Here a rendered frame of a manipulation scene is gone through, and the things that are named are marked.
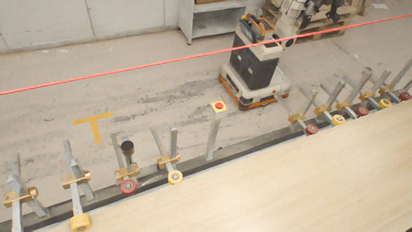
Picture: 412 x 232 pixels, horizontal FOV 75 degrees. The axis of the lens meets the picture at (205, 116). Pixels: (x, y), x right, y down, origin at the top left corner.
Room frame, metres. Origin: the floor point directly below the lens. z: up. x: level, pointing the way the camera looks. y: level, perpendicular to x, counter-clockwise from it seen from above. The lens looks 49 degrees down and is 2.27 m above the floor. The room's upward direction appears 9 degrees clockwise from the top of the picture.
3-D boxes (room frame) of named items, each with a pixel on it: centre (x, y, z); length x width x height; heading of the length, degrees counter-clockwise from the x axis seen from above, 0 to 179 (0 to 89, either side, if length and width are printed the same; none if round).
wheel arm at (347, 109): (1.68, -1.06, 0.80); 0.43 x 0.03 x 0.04; 32
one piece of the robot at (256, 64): (2.51, -0.44, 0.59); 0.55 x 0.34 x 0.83; 31
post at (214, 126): (1.01, -0.07, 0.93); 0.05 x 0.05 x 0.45; 32
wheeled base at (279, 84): (2.56, -0.52, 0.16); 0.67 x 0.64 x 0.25; 121
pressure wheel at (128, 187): (0.63, 0.34, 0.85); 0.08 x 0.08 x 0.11
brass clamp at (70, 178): (0.60, 0.60, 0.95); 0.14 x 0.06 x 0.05; 122
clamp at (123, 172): (0.73, 0.39, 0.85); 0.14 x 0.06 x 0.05; 122
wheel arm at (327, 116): (1.55, -0.85, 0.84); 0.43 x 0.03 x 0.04; 32
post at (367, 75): (1.66, -1.12, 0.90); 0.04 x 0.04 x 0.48; 32
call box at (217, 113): (1.01, -0.07, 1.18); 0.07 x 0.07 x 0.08; 32
